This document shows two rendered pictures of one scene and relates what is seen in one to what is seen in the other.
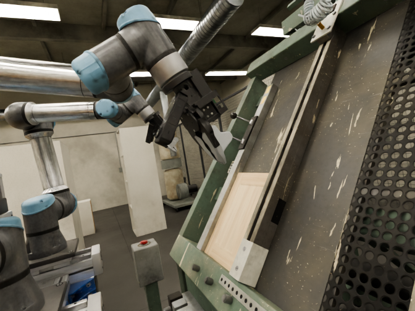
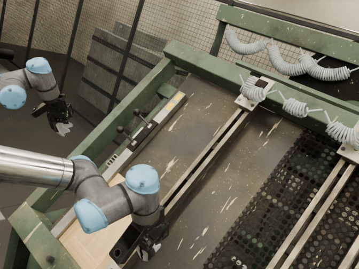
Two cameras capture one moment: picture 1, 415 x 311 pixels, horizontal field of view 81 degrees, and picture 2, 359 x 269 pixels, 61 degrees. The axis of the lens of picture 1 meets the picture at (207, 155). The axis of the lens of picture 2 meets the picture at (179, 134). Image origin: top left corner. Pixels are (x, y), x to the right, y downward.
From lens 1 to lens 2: 0.73 m
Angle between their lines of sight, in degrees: 36
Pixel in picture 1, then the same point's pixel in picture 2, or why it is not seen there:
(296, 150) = (181, 200)
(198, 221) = (53, 194)
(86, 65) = (96, 224)
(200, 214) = not seen: hidden behind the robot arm
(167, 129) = (126, 256)
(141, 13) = (153, 188)
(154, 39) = (151, 204)
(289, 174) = (167, 219)
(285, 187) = not seen: hidden behind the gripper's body
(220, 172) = (94, 150)
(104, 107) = (12, 99)
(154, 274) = not seen: outside the picture
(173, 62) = (155, 216)
